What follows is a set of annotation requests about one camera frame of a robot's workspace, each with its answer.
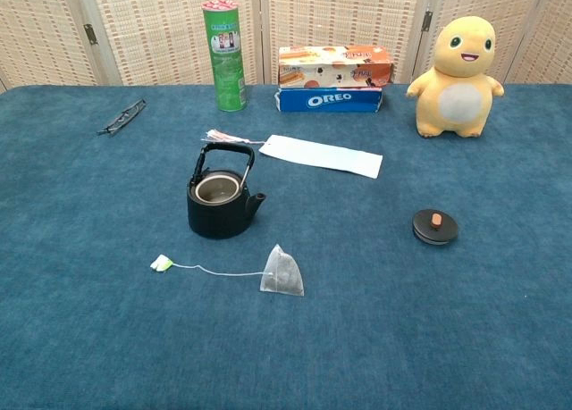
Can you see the woven folding screen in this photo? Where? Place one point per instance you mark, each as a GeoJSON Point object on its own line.
{"type": "Point", "coordinates": [156, 26]}

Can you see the blue felt table cover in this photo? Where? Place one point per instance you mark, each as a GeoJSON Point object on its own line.
{"type": "Point", "coordinates": [357, 329]}

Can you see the yellow plush toy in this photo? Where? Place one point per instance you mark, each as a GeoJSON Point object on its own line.
{"type": "Point", "coordinates": [456, 97]}

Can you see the white bookmark with tassel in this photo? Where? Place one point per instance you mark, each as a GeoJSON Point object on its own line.
{"type": "Point", "coordinates": [322, 157]}

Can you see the orange biscuit box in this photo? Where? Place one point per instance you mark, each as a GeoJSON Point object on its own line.
{"type": "Point", "coordinates": [335, 68]}

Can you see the green chips can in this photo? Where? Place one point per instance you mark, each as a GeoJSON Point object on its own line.
{"type": "Point", "coordinates": [228, 70]}

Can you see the black cast iron teapot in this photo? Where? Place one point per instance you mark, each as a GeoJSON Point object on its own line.
{"type": "Point", "coordinates": [219, 222]}

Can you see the black eyeglasses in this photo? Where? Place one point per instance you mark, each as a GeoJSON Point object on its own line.
{"type": "Point", "coordinates": [127, 112]}

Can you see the black teapot lid orange knob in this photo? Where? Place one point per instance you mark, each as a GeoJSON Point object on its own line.
{"type": "Point", "coordinates": [428, 232]}

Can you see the blue Oreo box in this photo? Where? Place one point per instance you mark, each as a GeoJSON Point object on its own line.
{"type": "Point", "coordinates": [330, 100]}

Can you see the black screen hinge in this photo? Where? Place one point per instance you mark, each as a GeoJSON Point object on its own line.
{"type": "Point", "coordinates": [427, 20]}
{"type": "Point", "coordinates": [91, 34]}

